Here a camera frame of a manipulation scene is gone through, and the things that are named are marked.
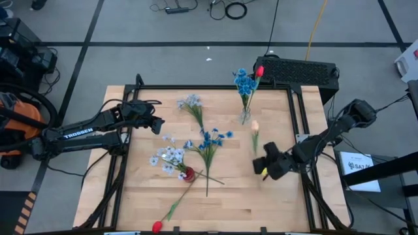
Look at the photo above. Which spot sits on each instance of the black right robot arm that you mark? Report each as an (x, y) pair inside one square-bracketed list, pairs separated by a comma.
[(326, 138)]

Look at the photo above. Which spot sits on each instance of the red tulip short stem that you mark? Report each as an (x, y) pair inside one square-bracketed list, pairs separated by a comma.
[(259, 71)]

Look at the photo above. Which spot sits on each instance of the orange vacuum cleaner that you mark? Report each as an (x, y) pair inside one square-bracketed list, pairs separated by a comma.
[(29, 120)]

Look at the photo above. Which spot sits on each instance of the black power strip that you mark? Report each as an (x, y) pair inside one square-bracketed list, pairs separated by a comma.
[(176, 10)]

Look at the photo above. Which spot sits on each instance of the peach tulip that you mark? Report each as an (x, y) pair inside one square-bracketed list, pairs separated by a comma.
[(254, 125)]

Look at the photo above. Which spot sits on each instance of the pale blue flower bouquet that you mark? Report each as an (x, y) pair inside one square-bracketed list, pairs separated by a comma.
[(195, 111)]

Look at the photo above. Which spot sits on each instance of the bright blue dense flower bouquet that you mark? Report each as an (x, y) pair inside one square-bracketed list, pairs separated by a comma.
[(245, 85)]

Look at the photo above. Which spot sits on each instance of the white box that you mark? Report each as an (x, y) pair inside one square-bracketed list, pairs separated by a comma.
[(409, 65)]

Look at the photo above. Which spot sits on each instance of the small clear glass vase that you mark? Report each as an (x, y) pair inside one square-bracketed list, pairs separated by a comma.
[(245, 117)]

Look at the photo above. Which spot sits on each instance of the red tulip long stem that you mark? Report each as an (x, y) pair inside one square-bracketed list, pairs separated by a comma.
[(157, 226)]

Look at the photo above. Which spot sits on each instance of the white flower bouquet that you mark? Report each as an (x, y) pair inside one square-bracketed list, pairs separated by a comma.
[(171, 156)]

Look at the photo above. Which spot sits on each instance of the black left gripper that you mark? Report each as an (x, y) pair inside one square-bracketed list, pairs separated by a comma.
[(138, 112)]

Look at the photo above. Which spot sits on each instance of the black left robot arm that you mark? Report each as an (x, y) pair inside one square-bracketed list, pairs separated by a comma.
[(81, 143)]

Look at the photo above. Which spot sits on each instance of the dark side table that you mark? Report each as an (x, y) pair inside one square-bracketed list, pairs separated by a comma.
[(388, 199)]

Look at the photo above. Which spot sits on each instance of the black mat with hazard stripes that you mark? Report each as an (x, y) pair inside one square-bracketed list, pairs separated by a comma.
[(13, 212)]

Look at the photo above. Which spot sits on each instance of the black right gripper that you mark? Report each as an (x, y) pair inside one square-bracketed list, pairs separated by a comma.
[(281, 166)]

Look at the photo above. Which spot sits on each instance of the person's shoe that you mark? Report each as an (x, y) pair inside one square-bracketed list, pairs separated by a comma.
[(38, 4)]

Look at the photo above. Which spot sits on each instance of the black metal table frame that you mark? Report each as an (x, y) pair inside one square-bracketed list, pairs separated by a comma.
[(212, 87)]

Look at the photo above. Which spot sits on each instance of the black equipment rack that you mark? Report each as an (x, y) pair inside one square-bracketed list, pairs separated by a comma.
[(19, 65)]

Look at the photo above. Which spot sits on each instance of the dark blue spread flower bouquet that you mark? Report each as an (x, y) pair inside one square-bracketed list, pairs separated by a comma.
[(209, 143)]

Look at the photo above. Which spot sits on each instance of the white printed paper sheet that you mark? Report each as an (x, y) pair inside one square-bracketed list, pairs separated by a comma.
[(359, 176)]

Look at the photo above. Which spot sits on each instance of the black beam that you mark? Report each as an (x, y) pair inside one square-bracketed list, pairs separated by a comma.
[(375, 173)]

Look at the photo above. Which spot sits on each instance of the black computer case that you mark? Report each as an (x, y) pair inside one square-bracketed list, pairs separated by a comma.
[(294, 72)]

